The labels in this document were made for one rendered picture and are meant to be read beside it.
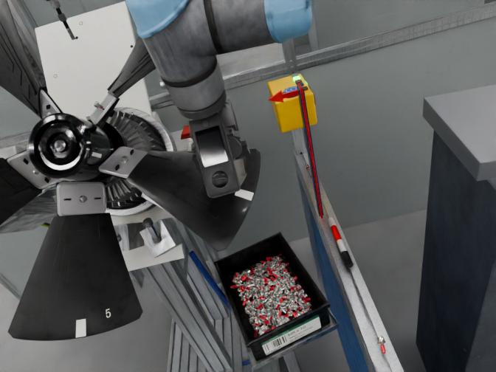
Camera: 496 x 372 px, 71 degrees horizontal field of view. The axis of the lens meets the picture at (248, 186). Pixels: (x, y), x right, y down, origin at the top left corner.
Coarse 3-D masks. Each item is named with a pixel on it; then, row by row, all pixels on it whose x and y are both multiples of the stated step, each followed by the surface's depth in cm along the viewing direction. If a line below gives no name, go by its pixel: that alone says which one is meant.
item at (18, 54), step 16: (0, 0) 65; (0, 16) 66; (0, 32) 67; (16, 32) 65; (0, 48) 68; (16, 48) 66; (0, 64) 71; (16, 64) 67; (0, 80) 75; (16, 80) 70; (32, 80) 66; (16, 96) 74; (32, 96) 69
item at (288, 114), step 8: (272, 80) 102; (280, 80) 100; (288, 80) 99; (304, 80) 96; (272, 88) 98; (280, 88) 96; (296, 96) 90; (312, 96) 89; (272, 104) 103; (280, 104) 90; (288, 104) 90; (296, 104) 90; (312, 104) 90; (280, 112) 91; (288, 112) 91; (296, 112) 91; (312, 112) 92; (280, 120) 92; (288, 120) 93; (296, 120) 93; (312, 120) 93; (280, 128) 94; (288, 128) 94; (296, 128) 94
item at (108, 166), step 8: (120, 152) 70; (128, 152) 70; (136, 152) 70; (144, 152) 71; (112, 160) 67; (120, 160) 68; (128, 160) 68; (136, 160) 68; (104, 168) 65; (112, 168) 65; (120, 168) 66; (128, 168) 66; (120, 176) 64
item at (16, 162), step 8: (24, 152) 66; (8, 160) 66; (16, 160) 67; (16, 168) 68; (24, 168) 68; (32, 168) 69; (24, 176) 69; (32, 176) 70; (40, 176) 70; (32, 184) 71; (40, 184) 72; (48, 184) 72
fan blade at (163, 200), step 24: (144, 168) 66; (168, 168) 66; (192, 168) 67; (144, 192) 62; (168, 192) 62; (192, 192) 63; (192, 216) 61; (216, 216) 61; (240, 216) 62; (216, 240) 59
